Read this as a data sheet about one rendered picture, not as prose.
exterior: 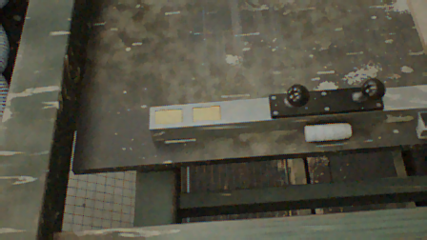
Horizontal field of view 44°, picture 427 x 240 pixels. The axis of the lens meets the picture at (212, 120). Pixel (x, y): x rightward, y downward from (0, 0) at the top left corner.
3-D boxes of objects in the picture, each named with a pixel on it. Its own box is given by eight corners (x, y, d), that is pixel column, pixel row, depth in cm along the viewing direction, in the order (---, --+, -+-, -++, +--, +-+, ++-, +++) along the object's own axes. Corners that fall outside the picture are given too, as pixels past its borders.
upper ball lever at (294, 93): (302, 113, 97) (312, 105, 83) (281, 115, 97) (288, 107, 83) (300, 92, 97) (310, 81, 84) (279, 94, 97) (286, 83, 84)
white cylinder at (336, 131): (306, 145, 96) (350, 142, 96) (307, 136, 94) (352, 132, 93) (303, 131, 98) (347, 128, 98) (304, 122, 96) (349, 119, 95)
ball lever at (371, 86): (369, 108, 96) (390, 99, 83) (348, 110, 96) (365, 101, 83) (367, 87, 96) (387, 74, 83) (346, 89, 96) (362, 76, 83)
